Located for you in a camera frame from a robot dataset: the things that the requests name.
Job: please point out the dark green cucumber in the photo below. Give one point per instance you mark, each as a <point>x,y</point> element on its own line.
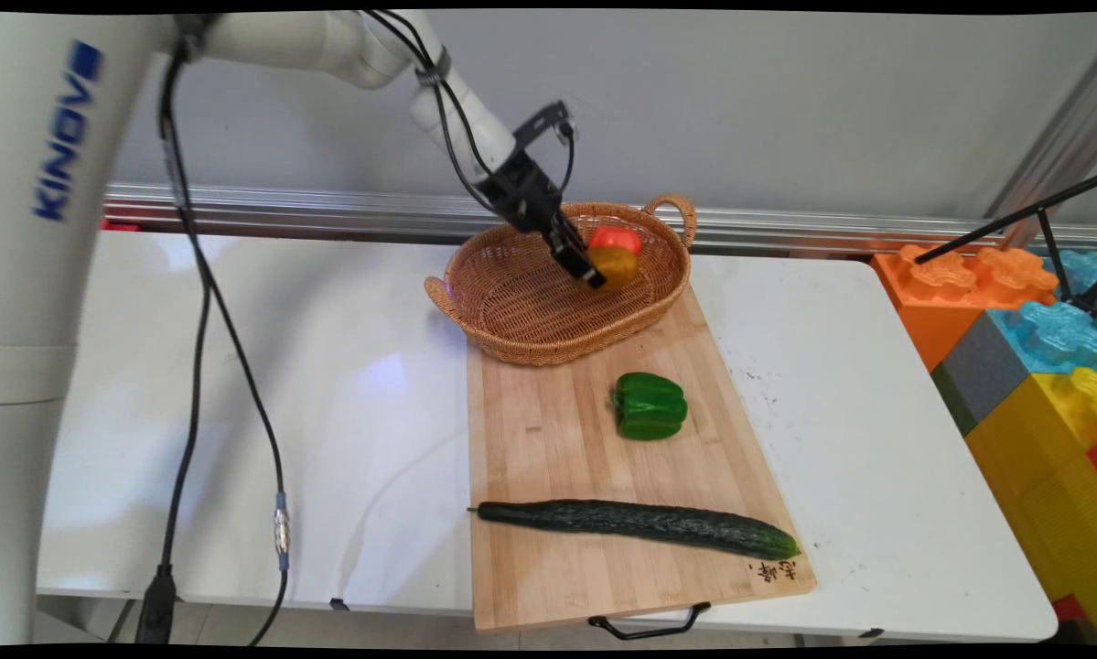
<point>639,523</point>

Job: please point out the horizontal aluminium frame rail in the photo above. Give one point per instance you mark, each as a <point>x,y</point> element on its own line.
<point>786,224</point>

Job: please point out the black tripod legs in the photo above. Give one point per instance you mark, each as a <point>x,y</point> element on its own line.
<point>1005,220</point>

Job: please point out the yellow-brown toy potato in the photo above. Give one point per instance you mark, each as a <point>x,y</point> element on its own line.
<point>617,266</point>

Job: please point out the blue giant building block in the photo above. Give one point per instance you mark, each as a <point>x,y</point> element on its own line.
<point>1056,334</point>

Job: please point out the red strip behind table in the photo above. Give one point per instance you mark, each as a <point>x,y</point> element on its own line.
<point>118,224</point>

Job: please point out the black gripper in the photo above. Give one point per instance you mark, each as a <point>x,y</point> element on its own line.
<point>522,192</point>

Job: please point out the wooden cutting board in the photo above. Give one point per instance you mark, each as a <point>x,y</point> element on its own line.
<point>557,439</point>

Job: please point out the yellow giant building block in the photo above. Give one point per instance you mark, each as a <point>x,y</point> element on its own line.
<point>1051,476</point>

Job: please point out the grey giant building block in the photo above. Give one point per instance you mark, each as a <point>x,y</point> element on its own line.
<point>983,371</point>

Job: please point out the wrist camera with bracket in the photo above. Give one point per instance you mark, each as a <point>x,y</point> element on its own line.
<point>543,122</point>

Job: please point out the orange giant building block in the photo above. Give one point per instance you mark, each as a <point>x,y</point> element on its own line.
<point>932,293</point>

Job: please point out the green toy bell pepper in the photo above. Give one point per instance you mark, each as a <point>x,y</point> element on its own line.
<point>649,405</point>

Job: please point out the woven wicker basket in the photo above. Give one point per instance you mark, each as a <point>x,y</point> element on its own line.
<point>521,302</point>

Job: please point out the slanted aluminium frame post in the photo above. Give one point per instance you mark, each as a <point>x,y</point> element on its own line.
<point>1056,142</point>

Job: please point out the red toy tomato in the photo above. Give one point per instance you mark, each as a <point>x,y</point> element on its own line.
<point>616,237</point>

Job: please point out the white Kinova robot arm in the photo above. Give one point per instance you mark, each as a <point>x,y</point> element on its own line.
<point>45,275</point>

